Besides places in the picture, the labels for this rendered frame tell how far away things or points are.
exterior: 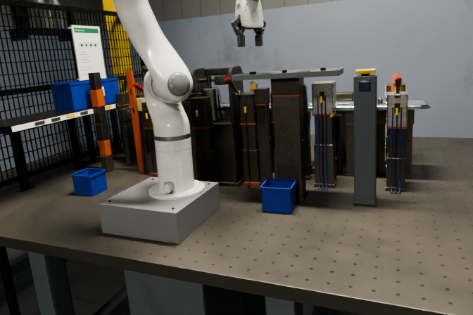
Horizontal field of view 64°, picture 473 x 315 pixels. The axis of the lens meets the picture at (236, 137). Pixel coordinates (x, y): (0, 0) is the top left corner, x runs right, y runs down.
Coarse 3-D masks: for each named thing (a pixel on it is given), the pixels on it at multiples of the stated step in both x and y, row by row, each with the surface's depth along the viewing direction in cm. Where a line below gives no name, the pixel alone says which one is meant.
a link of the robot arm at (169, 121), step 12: (144, 84) 126; (144, 96) 128; (156, 108) 126; (168, 108) 127; (180, 108) 129; (156, 120) 123; (168, 120) 121; (180, 120) 122; (156, 132) 123; (168, 132) 121; (180, 132) 122
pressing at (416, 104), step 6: (336, 102) 168; (342, 102) 167; (348, 102) 166; (384, 102) 158; (408, 102) 154; (414, 102) 153; (420, 102) 152; (426, 102) 153; (270, 108) 164; (312, 108) 157; (336, 108) 154; (342, 108) 153; (348, 108) 152; (378, 108) 148; (384, 108) 147; (408, 108) 144; (414, 108) 143; (420, 108) 143; (426, 108) 143
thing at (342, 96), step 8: (336, 96) 175; (344, 96) 173; (352, 96) 172; (336, 112) 177; (344, 112) 175; (344, 120) 176; (344, 128) 177; (344, 136) 178; (344, 144) 179; (344, 152) 179; (344, 160) 180
